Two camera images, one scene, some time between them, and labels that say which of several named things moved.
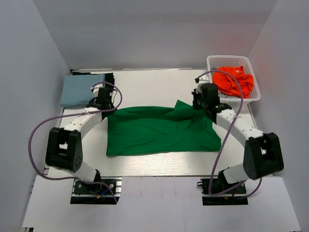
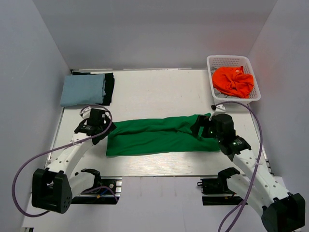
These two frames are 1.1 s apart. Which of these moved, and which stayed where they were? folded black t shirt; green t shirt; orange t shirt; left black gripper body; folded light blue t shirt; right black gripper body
Moved: left black gripper body; green t shirt; right black gripper body
Stayed: orange t shirt; folded black t shirt; folded light blue t shirt
